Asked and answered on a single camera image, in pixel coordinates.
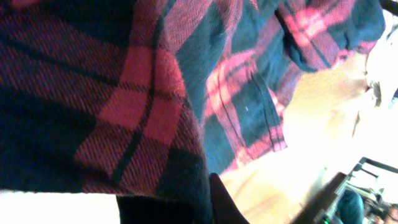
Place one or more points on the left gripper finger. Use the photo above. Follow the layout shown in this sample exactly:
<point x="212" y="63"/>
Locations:
<point x="224" y="209"/>

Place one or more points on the red navy plaid shirt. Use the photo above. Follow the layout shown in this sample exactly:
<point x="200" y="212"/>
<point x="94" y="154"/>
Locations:
<point x="150" y="97"/>

